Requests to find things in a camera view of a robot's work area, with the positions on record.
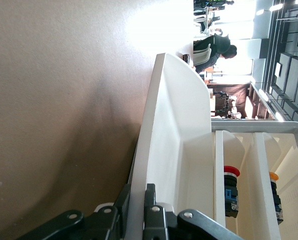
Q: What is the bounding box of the person in black clothes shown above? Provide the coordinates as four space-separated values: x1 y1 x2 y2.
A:
193 33 238 74

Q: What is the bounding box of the yellow push button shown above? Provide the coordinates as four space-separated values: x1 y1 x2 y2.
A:
268 171 284 226

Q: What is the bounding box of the red push button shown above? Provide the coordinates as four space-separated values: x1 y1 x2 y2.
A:
223 165 241 218

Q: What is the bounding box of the white drawer with yellow button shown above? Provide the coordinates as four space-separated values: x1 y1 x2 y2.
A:
253 131 284 240

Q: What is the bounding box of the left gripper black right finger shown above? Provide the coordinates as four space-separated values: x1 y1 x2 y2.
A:
143 183 242 240

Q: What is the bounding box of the white chair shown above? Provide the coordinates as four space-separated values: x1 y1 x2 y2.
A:
193 43 212 67

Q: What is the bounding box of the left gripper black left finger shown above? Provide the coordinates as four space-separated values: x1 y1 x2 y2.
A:
15 184 132 240

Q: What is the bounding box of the white drawer with red button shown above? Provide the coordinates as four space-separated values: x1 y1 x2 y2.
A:
214 129 256 240

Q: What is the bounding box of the white drawer cabinet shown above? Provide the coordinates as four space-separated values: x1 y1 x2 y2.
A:
210 119 298 240

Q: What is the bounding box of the white drawer with green button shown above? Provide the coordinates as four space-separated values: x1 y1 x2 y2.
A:
127 52 212 240

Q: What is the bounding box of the brown background table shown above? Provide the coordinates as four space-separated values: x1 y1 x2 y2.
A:
207 83 277 121

